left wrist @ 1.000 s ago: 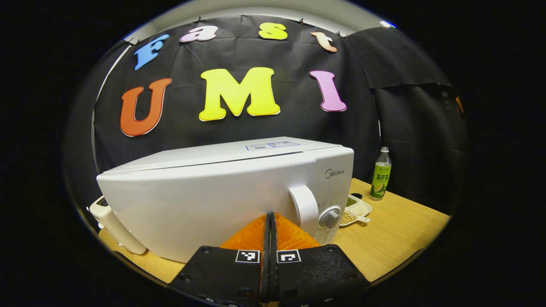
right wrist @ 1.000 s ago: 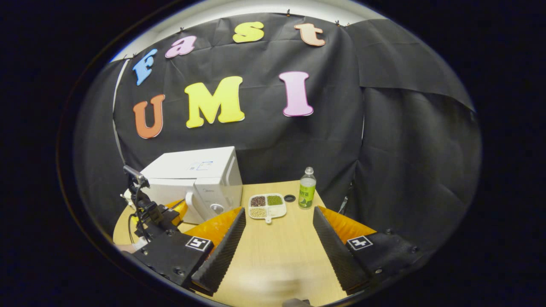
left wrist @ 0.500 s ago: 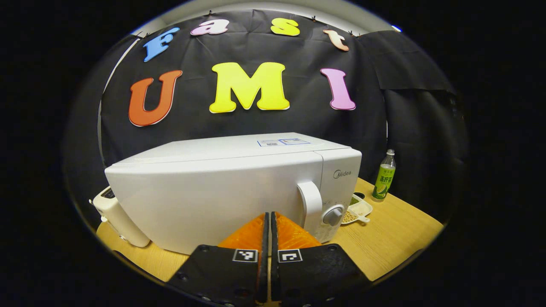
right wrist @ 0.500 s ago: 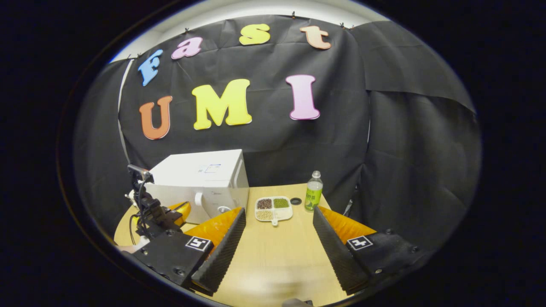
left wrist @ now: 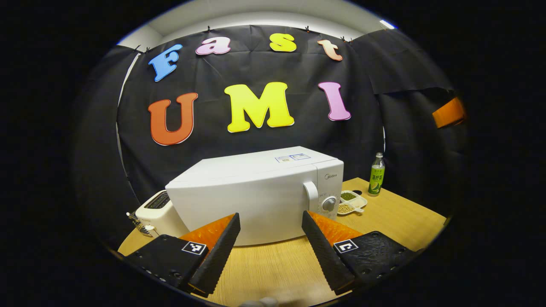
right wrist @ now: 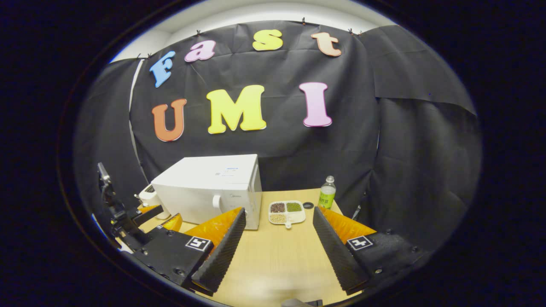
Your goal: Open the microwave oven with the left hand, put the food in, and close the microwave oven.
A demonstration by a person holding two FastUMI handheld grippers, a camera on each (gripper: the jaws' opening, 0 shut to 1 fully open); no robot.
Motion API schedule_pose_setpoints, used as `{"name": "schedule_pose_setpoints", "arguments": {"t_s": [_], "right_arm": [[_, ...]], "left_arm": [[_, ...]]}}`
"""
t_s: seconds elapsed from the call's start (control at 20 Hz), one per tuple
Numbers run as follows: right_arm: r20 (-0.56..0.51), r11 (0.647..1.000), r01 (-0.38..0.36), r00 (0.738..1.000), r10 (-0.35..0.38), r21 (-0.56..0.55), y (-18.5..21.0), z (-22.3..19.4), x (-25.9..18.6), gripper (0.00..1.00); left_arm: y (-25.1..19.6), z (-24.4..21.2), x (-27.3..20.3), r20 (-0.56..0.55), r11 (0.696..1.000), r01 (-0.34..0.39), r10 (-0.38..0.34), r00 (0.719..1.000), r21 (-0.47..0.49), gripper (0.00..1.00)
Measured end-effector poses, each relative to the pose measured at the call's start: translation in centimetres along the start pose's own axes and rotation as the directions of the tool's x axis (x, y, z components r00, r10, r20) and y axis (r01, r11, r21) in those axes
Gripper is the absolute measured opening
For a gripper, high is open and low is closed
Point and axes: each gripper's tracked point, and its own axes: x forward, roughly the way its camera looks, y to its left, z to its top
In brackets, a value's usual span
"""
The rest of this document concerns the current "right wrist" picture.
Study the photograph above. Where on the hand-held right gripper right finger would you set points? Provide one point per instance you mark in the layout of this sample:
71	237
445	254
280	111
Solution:
335	251

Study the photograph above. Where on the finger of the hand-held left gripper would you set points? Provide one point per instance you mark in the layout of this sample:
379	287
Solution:
174	222
147	214

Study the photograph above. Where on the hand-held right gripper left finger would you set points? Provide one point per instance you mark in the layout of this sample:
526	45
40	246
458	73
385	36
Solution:
226	251

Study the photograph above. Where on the white microwave oven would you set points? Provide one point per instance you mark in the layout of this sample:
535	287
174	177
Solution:
204	187

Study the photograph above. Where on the small white appliance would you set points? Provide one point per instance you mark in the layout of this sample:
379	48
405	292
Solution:
149	198

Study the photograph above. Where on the green tea bottle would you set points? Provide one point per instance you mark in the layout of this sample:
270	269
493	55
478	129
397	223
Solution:
326	196

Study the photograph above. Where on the white divided tray of beans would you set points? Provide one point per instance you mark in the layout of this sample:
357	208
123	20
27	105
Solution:
286	212

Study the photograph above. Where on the black backdrop cloth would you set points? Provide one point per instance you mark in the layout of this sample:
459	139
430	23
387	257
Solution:
298	145

